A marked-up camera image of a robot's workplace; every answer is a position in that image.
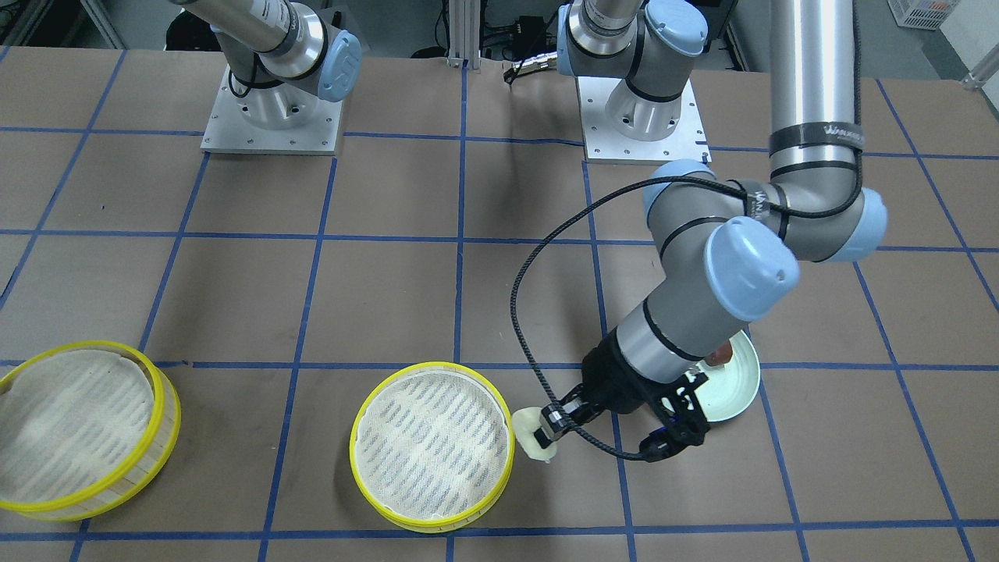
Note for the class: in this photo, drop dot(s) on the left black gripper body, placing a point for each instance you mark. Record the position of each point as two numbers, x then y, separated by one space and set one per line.
616 384

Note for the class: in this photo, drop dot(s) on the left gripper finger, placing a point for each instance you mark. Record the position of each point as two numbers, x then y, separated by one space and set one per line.
556 420

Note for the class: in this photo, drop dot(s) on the white steamed bun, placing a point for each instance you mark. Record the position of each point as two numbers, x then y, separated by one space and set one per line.
525 423

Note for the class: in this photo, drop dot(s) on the yellow bamboo steamer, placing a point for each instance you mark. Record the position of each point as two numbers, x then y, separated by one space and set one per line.
84 427
432 447

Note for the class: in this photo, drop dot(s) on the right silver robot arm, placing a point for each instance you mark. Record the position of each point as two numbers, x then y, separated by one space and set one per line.
288 68

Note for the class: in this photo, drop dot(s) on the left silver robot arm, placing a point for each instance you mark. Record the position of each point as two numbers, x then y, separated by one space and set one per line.
730 250

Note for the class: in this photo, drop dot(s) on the brown chocolate bun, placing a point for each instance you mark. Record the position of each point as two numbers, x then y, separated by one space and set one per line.
721 356

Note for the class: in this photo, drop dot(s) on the mint green plate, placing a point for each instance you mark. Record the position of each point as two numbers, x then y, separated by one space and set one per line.
730 388

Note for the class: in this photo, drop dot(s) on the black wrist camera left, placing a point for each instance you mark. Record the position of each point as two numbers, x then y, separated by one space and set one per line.
683 421

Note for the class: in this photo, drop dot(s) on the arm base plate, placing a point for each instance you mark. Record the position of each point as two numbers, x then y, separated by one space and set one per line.
280 120
621 128

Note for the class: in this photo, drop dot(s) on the aluminium frame post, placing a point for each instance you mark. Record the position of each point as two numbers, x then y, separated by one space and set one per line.
464 22

